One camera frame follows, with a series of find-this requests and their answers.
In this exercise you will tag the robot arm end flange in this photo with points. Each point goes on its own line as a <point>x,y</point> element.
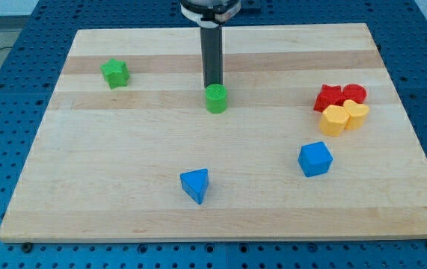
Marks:
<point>210,13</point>

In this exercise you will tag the green star block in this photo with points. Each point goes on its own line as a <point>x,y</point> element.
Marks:
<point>115,73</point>

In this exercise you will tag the red star block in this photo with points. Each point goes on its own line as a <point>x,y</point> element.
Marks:
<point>329,95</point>

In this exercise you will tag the green cylinder block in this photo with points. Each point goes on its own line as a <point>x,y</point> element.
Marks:
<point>216,98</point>

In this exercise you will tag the blue triangle block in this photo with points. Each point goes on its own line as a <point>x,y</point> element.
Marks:
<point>195,183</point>

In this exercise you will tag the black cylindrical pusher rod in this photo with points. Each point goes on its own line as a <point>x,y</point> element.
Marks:
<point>212,52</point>

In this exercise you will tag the wooden board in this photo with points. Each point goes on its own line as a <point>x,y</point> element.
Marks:
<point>105,163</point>

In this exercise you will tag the blue cube block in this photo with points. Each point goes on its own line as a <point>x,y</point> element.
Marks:
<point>315,159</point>

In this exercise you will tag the yellow hexagon block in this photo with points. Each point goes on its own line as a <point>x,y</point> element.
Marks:
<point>333,120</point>

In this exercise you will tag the yellow heart block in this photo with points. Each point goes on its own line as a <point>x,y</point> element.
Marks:
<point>357,114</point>

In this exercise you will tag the red cylinder block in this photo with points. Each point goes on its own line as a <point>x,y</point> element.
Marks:
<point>355,92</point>

